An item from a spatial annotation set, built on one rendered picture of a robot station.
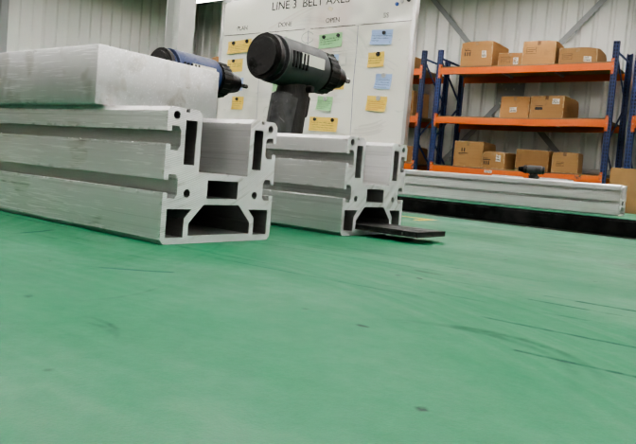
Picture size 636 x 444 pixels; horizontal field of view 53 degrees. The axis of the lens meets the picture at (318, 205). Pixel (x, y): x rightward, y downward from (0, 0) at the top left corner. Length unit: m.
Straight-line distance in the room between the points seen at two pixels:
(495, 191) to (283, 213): 1.48
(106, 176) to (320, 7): 3.64
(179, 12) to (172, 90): 8.78
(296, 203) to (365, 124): 3.16
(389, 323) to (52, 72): 0.34
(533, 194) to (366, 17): 2.12
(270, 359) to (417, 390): 0.04
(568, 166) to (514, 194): 8.23
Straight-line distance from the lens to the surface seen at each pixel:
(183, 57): 1.00
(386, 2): 3.80
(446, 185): 2.07
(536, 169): 4.60
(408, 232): 0.54
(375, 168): 0.61
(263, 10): 4.36
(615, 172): 2.40
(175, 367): 0.17
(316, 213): 0.56
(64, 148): 0.49
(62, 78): 0.49
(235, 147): 0.46
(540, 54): 10.51
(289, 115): 0.82
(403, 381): 0.17
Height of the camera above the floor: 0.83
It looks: 3 degrees down
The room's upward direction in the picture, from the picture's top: 5 degrees clockwise
